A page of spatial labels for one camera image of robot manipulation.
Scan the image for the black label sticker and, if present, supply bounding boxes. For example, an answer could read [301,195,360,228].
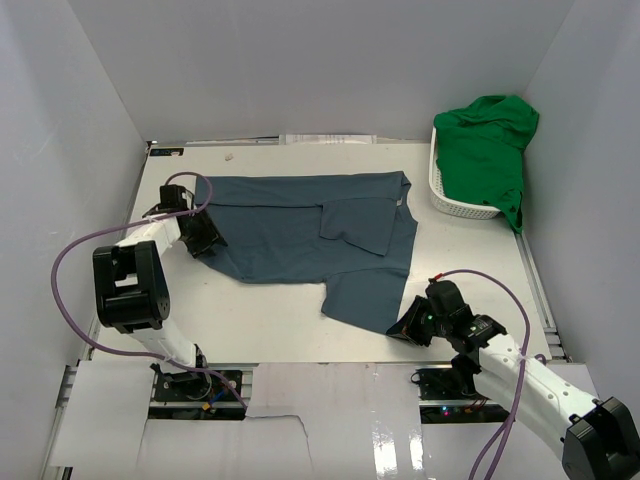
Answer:
[149,148,184,157]

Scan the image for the green t shirt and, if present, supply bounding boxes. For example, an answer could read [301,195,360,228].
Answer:
[433,95,539,233]

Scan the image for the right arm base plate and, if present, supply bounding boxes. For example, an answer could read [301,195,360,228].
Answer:
[410,366,508,424]

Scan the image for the white plastic basket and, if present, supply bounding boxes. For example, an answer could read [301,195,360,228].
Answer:
[428,127,500,220]

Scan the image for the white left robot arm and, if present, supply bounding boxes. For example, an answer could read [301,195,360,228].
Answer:
[92,185,226,399]

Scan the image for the blue t shirt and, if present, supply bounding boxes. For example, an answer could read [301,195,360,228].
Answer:
[195,171,418,334]

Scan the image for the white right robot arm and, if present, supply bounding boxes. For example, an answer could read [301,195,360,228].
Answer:
[386,280,639,479]

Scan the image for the papers behind table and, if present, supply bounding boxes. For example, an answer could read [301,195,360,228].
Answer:
[278,134,377,145]

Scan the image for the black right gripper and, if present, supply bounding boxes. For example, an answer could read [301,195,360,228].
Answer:
[387,296,450,348]

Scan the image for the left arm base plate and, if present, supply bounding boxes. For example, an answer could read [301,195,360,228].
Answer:
[148,370,245,421]

